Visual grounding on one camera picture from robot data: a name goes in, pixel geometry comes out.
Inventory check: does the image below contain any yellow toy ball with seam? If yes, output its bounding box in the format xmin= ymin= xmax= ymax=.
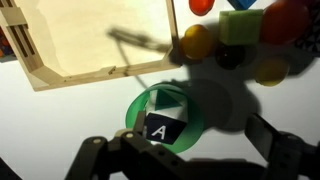
xmin=179 ymin=23 xmax=214 ymax=61

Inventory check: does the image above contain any dark red round toy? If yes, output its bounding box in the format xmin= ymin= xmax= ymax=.
xmin=214 ymin=43 xmax=247 ymax=71

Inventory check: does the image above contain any green plastic bowl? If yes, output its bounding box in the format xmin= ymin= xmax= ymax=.
xmin=125 ymin=81 xmax=205 ymax=155

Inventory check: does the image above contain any green foam block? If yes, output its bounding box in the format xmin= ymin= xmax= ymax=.
xmin=218 ymin=8 xmax=264 ymax=46

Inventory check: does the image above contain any checkered soft fabric toy cube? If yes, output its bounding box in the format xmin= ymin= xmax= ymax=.
xmin=143 ymin=87 xmax=190 ymax=146

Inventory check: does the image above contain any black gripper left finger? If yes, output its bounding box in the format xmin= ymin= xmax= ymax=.
xmin=64 ymin=111 xmax=201 ymax=180

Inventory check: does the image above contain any white blue patterned toy cube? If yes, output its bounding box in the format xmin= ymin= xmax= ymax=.
xmin=293 ymin=0 xmax=320 ymax=56

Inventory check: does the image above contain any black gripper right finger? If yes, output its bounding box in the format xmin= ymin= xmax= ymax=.
xmin=244 ymin=113 xmax=320 ymax=180

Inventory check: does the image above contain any small red orange toy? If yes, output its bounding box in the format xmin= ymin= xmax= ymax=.
xmin=188 ymin=0 xmax=216 ymax=17

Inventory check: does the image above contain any small yellow toy fruit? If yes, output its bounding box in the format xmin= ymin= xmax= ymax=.
xmin=254 ymin=58 xmax=290 ymax=88

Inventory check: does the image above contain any orange round toy fruit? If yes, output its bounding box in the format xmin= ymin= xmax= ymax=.
xmin=260 ymin=0 xmax=310 ymax=46

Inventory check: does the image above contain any wooden slatted tray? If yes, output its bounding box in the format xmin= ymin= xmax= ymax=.
xmin=0 ymin=0 xmax=183 ymax=93

